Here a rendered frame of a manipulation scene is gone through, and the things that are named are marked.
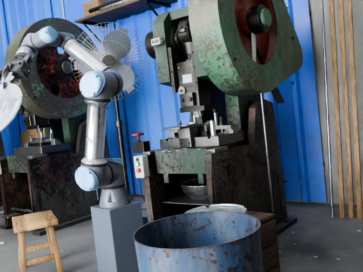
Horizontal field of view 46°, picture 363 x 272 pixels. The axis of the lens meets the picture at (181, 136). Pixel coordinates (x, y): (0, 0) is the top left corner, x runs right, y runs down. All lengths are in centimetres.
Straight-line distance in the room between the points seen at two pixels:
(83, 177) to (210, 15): 99
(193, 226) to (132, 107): 310
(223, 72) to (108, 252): 107
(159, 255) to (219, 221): 41
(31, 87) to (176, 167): 144
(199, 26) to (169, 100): 215
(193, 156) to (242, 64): 60
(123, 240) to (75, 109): 182
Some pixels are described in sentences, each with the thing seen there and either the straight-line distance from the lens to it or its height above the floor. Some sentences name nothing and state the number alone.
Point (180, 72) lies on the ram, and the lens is 266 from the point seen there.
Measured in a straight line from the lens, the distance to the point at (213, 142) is 247.
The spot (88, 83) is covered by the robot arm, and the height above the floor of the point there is 103.
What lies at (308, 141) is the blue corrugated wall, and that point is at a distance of 358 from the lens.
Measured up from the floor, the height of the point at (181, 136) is 72.
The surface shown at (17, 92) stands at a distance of 195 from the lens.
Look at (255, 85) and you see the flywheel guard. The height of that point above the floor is 96.
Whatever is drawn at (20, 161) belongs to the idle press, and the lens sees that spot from 387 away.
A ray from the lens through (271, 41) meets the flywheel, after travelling 274.
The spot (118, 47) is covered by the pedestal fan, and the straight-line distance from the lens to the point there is 328.
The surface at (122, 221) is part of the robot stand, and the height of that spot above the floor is 38.
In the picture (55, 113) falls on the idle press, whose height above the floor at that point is 96.
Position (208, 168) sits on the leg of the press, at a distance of 233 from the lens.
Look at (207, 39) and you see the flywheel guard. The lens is 218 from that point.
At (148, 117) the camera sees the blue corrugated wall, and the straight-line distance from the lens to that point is 446.
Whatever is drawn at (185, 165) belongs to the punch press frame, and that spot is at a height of 55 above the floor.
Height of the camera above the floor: 86
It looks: 3 degrees down
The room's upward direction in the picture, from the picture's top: 6 degrees counter-clockwise
